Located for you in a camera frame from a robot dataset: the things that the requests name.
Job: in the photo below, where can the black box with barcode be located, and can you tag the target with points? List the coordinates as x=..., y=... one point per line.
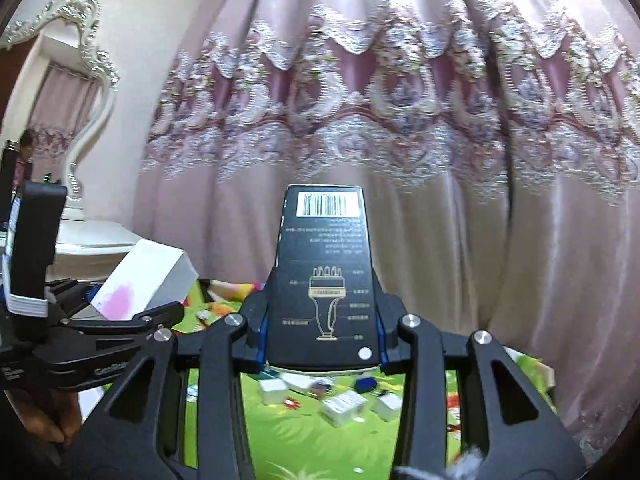
x=325, y=260

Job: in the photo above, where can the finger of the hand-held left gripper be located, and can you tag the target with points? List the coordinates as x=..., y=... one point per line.
x=150, y=316
x=75, y=291

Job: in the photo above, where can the white rounded flat box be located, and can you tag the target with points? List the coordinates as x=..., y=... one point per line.
x=274, y=391

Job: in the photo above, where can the green cartoon printed cloth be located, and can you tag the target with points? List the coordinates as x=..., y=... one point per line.
x=300, y=440

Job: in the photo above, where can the white dressing table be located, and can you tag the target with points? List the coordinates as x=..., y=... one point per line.
x=95, y=250

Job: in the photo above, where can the ornate white mirror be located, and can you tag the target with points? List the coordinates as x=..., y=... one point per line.
x=95, y=60

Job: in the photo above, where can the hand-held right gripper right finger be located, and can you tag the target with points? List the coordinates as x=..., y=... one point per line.
x=382, y=345

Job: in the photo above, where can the dark blue cube box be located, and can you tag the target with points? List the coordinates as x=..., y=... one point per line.
x=365, y=385

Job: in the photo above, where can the person's left hand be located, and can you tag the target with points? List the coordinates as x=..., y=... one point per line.
x=50, y=415

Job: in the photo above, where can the pink embroidered curtain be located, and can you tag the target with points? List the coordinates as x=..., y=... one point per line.
x=450, y=235

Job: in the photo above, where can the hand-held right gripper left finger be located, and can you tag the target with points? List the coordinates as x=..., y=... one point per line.
x=262, y=340

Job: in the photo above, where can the small patterned box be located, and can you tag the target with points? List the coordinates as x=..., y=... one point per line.
x=321, y=388

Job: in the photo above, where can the white striped box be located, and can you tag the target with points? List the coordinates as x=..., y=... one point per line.
x=387, y=407

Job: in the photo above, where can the white box with pink mark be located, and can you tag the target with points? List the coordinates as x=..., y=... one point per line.
x=150, y=275

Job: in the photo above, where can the white and blue box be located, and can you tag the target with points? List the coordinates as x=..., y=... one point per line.
x=344, y=409

